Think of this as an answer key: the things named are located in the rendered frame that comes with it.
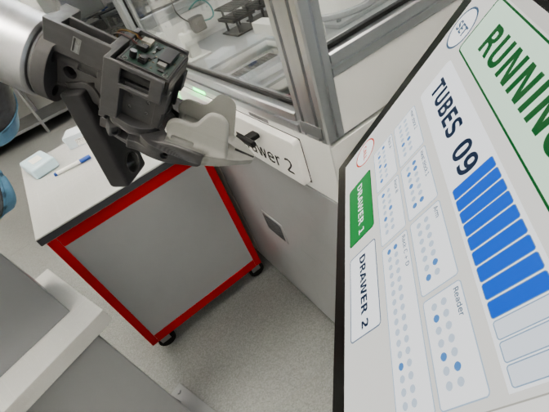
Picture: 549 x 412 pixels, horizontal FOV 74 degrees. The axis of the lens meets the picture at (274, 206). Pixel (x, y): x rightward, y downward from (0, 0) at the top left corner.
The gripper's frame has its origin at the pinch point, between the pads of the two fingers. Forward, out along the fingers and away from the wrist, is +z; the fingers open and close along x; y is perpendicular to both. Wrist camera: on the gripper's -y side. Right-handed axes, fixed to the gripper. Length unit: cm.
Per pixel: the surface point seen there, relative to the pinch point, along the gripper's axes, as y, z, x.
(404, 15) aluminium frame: 12.1, 17.1, 37.1
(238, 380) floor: -113, 35, 20
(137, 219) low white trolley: -78, -20, 46
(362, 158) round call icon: 1.3, 14.8, 8.6
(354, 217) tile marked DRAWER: -0.8, 14.8, -0.5
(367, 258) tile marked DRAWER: 1.2, 14.9, -7.9
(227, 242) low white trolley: -92, 13, 62
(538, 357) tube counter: 14.2, 14.9, -22.4
